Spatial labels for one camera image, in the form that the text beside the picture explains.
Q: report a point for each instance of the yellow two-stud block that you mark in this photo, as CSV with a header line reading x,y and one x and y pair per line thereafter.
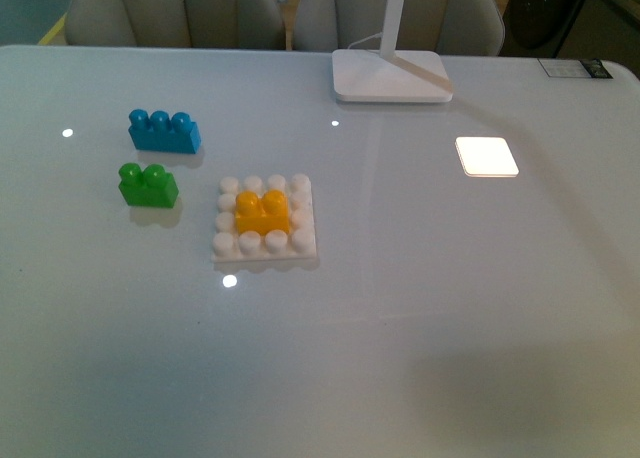
x,y
262,214

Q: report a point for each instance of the white studded base plate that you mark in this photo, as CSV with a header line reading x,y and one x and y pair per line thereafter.
x,y
228,246

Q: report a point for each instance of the green two-stud block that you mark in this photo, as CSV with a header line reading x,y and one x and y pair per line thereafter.
x,y
152,187

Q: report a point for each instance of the blue three-stud block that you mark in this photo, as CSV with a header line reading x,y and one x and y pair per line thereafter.
x,y
159,132

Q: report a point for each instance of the white desk lamp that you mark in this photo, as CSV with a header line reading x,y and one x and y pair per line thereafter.
x,y
389,75

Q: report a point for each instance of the beige chair right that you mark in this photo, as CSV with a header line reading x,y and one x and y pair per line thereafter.
x,y
449,27

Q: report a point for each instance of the beige chair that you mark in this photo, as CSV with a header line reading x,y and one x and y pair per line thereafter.
x,y
449,27
224,24

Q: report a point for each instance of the beige chair left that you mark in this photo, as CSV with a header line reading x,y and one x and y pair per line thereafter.
x,y
224,24

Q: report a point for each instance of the black white table label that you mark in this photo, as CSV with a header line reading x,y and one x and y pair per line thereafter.
x,y
572,68

